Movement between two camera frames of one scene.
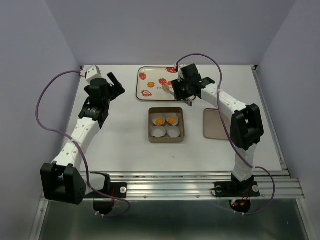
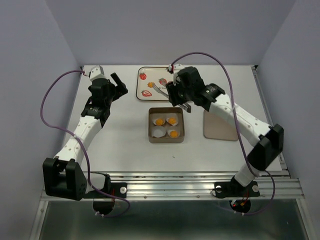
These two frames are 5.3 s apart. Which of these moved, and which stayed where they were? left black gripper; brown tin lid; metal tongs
Moved: metal tongs
Stayed: left black gripper; brown tin lid
